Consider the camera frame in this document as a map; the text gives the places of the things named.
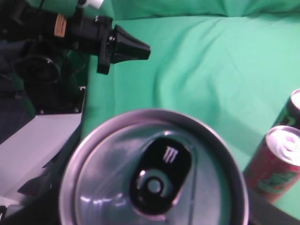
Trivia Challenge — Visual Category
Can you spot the black Monster energy can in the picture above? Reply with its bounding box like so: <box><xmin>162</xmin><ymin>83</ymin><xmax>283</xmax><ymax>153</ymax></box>
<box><xmin>274</xmin><ymin>89</ymin><xmax>300</xmax><ymax>129</ymax></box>

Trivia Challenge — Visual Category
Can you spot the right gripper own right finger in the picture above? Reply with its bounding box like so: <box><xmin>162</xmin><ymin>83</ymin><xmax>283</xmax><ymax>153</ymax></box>
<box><xmin>247</xmin><ymin>188</ymin><xmax>300</xmax><ymax>225</ymax></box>

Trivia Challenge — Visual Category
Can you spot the light green drink can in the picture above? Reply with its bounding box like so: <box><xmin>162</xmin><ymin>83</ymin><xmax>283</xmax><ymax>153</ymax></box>
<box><xmin>59</xmin><ymin>109</ymin><xmax>249</xmax><ymax>225</ymax></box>

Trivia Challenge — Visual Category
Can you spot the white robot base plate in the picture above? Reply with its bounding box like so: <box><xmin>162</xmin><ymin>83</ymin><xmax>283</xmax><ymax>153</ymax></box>
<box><xmin>0</xmin><ymin>86</ymin><xmax>87</xmax><ymax>225</ymax></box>

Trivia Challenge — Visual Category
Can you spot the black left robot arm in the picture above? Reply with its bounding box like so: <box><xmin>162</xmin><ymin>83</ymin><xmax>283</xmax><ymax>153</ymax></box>
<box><xmin>0</xmin><ymin>0</ymin><xmax>151</xmax><ymax>115</ymax></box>

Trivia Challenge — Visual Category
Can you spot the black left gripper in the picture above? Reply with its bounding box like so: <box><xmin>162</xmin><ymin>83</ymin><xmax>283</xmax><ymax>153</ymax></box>
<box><xmin>67</xmin><ymin>15</ymin><xmax>150</xmax><ymax>75</ymax></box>

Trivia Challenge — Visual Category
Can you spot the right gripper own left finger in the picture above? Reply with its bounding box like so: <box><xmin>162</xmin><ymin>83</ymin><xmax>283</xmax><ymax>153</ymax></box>
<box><xmin>0</xmin><ymin>145</ymin><xmax>71</xmax><ymax>225</ymax></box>

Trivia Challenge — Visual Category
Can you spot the pink red drink can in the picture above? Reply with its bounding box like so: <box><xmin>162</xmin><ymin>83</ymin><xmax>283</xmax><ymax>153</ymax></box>
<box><xmin>243</xmin><ymin>125</ymin><xmax>300</xmax><ymax>203</ymax></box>

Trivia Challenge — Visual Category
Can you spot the green backdrop cloth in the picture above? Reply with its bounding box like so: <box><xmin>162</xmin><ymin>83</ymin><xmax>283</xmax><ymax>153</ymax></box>
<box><xmin>82</xmin><ymin>0</ymin><xmax>300</xmax><ymax>169</ymax></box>

